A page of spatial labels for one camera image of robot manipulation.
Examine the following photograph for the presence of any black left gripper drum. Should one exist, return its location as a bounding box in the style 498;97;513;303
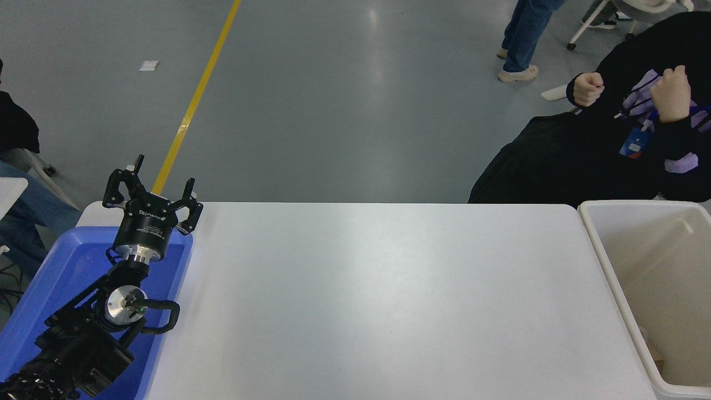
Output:
114;192;181;258

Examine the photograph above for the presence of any person's right hand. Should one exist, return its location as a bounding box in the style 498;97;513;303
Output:
572;72;605;107

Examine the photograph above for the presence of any person's left hand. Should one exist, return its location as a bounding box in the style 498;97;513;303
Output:
650;66;691;123

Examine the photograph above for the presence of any grey chair leg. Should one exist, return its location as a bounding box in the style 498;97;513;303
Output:
11;148;78;211

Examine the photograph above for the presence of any blue plastic tray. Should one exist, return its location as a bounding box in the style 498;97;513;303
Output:
0;225;194;400

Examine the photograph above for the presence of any seated person in jeans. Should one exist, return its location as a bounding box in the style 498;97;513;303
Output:
0;58;83;278

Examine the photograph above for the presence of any seated person in black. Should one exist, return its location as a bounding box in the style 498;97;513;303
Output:
468;11;711;203

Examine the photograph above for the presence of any walking person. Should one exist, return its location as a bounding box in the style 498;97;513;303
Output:
496;0;567;83

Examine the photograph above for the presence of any white chair base leg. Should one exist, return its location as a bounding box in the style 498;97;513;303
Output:
541;83;576;102

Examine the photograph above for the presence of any blue red ID badge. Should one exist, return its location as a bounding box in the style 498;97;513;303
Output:
619;125;650;160

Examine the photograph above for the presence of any large pale plastic bin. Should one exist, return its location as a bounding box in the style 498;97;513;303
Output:
578;200;711;400

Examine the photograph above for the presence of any white office chair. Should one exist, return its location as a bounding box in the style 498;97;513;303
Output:
567;0;695;52

